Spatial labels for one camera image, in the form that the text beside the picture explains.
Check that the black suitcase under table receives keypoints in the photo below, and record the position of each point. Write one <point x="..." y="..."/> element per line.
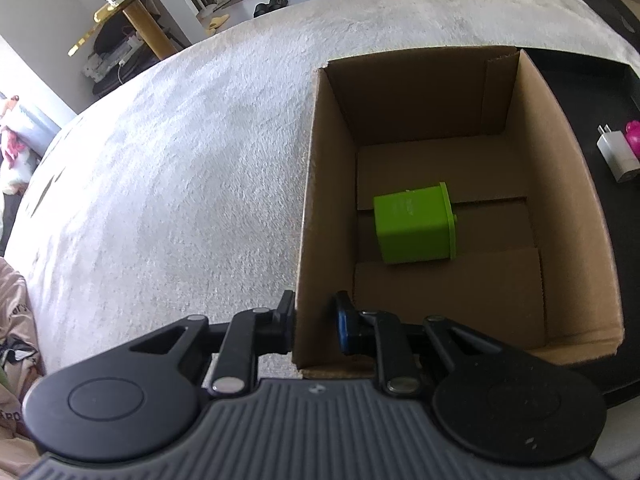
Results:
<point x="118" y="55"/>

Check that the black tray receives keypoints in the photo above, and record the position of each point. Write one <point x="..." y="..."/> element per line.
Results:
<point x="597" y="92"/>

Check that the brown cardboard box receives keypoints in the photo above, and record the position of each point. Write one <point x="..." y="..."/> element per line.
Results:
<point x="534" y="266"/>

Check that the white charger plug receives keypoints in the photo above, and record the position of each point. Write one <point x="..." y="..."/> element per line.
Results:
<point x="618" y="154"/>

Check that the yellow round side table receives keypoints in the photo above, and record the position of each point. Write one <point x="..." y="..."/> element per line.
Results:
<point x="137" y="15"/>

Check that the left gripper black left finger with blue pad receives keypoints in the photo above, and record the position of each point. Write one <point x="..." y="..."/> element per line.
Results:
<point x="240" y="343"/>

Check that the green plastic cube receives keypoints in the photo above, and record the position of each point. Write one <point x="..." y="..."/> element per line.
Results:
<point x="416" y="225"/>

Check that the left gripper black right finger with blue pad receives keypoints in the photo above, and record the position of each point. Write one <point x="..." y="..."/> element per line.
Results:
<point x="378" y="335"/>

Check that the yellow slipper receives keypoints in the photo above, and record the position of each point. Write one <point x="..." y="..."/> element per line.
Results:
<point x="215" y="23"/>

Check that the black slippers pair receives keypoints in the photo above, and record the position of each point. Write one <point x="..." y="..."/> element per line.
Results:
<point x="270" y="6"/>

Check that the pink toy figure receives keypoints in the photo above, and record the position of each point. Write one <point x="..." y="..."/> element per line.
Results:
<point x="632" y="135"/>

